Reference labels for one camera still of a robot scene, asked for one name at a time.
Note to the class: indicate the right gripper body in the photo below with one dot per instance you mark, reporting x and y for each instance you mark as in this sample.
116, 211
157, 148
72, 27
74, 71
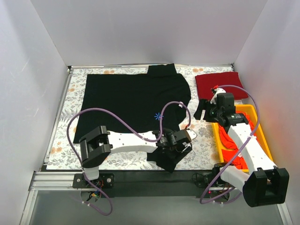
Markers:
206, 110

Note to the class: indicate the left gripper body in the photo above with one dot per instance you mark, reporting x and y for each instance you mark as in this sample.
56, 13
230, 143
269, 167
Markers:
175, 154

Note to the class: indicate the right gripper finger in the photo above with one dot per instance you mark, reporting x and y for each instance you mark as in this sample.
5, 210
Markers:
198, 112
204, 104

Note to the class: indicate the black t-shirt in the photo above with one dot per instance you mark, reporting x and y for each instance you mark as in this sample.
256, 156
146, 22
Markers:
140, 99

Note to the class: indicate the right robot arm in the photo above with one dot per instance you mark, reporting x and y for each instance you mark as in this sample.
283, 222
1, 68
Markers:
249, 170

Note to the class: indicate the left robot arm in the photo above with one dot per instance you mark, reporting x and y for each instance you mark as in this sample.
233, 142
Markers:
166, 153

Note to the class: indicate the folded red t-shirt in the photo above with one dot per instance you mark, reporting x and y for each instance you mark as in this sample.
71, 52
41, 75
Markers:
206, 82

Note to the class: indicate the yellow plastic bin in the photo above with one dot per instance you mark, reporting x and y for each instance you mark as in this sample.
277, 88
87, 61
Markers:
258, 134

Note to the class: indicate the orange t-shirt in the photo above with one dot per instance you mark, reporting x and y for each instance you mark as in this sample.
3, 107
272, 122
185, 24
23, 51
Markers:
229, 148

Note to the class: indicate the floral table mat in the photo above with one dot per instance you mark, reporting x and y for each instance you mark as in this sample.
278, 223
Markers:
201, 140

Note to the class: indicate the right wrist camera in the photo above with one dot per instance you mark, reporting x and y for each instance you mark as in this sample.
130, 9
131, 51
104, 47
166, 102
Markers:
222, 99

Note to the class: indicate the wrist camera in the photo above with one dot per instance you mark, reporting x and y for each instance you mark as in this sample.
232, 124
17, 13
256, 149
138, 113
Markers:
222, 99
192, 134

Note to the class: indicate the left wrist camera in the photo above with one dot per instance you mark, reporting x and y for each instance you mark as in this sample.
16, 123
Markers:
192, 134

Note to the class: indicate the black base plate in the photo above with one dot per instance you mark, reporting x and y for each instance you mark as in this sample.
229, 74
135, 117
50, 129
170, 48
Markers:
146, 183

